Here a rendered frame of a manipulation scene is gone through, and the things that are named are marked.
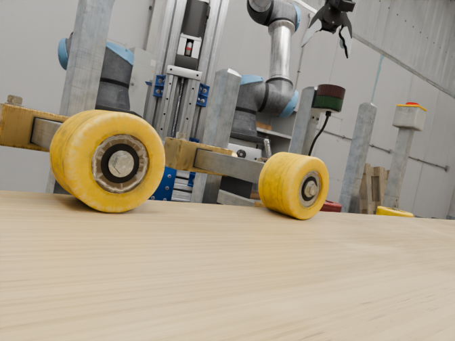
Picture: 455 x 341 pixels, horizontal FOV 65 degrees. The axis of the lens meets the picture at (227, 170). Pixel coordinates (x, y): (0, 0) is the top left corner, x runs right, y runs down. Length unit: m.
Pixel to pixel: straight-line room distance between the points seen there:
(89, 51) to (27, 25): 2.68
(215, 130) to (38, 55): 2.63
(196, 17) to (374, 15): 4.52
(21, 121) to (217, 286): 0.37
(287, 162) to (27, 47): 2.86
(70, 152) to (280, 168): 0.26
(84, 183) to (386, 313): 0.21
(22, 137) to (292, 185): 0.33
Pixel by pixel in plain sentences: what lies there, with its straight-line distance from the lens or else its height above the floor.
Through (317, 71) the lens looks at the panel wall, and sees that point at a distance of 4.84.
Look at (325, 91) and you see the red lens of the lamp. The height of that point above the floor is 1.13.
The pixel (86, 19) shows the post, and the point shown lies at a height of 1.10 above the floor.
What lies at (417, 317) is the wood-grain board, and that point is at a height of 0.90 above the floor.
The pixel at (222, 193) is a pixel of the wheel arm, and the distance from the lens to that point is 0.93.
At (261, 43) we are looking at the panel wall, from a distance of 4.19.
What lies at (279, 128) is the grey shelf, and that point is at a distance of 4.09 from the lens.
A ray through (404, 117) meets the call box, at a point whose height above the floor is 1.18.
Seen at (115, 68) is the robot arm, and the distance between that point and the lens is 1.39.
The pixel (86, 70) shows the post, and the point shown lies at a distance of 0.53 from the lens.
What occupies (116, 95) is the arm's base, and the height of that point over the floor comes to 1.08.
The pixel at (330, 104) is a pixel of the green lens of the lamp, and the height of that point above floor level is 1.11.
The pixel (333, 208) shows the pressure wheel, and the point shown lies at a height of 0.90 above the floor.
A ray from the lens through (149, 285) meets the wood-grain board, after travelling 0.17.
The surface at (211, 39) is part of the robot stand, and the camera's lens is 1.59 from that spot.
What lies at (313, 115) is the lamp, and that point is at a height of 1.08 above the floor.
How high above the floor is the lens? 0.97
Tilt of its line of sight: 3 degrees down
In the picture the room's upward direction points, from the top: 11 degrees clockwise
